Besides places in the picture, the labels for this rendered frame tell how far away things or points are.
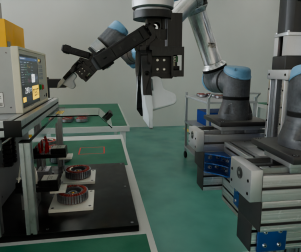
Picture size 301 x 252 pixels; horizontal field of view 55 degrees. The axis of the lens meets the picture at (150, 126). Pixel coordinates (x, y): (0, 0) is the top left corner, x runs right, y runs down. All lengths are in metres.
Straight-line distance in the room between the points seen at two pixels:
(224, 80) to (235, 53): 5.69
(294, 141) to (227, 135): 0.47
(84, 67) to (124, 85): 5.19
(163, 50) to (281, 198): 0.54
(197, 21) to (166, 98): 0.91
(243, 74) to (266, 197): 0.61
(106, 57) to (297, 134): 0.57
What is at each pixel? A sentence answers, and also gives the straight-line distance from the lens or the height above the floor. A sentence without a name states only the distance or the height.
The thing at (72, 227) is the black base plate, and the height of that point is 0.77.
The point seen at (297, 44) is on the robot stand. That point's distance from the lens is 1.15.
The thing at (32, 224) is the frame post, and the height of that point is 0.80.
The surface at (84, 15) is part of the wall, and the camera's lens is 6.46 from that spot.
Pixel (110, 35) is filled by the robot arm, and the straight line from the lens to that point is 1.21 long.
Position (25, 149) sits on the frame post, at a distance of 0.89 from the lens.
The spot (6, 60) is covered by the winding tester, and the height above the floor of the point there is 1.28.
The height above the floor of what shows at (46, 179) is 0.87.
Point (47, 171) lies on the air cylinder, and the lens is 1.33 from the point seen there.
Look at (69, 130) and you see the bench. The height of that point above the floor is 0.73.
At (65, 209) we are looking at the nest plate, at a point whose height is 0.78.
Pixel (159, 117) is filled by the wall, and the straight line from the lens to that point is 6.56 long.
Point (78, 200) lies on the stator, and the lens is 1.09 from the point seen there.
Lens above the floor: 1.25
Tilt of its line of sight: 11 degrees down
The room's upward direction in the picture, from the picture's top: straight up
